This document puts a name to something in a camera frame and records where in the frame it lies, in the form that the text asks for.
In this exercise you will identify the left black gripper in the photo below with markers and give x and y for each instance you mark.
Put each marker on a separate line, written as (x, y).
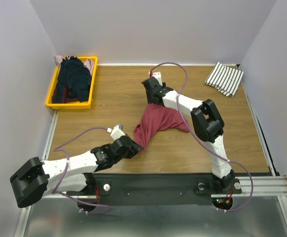
(135, 149)

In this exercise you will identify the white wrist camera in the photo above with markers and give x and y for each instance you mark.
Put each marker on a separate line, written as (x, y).
(157, 76)
(116, 132)

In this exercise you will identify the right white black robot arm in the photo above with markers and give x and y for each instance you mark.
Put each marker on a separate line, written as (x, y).
(207, 125)

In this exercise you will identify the black white striped tank top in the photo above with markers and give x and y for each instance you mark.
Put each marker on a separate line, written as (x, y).
(225, 79)

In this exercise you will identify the pale pink tank top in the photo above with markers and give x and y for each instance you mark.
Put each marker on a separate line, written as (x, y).
(89, 63)

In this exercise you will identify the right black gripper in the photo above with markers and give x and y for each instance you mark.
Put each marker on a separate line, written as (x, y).
(152, 96)

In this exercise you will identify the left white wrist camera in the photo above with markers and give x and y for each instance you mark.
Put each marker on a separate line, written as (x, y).
(116, 132)

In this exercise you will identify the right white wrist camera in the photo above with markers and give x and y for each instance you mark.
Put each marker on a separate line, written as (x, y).
(157, 76)

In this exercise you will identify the maroon tank top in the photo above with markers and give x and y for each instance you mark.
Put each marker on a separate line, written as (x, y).
(154, 119)

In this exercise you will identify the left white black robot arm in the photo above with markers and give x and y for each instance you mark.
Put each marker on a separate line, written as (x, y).
(36, 179)

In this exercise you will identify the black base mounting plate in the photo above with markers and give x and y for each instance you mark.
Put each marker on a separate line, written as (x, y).
(155, 189)

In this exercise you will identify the aluminium extrusion frame rail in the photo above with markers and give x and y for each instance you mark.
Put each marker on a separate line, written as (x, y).
(25, 212)

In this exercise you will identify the dark navy tank top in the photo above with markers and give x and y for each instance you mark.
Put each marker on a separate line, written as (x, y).
(73, 82)

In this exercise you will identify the yellow plastic bin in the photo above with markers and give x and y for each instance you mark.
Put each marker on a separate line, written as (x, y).
(71, 105)

